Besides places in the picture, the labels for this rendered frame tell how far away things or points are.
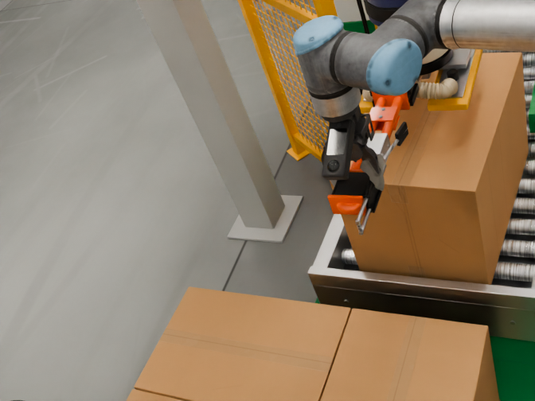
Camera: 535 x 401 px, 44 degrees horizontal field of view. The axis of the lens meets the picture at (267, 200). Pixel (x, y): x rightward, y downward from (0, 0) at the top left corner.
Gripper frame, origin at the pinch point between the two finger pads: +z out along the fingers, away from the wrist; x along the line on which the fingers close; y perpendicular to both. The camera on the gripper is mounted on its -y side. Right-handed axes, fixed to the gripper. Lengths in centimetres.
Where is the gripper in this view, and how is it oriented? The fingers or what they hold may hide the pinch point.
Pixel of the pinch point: (357, 188)
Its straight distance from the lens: 135.8
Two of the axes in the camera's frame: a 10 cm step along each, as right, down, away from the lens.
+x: -8.8, -0.5, 4.7
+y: 3.6, -7.1, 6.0
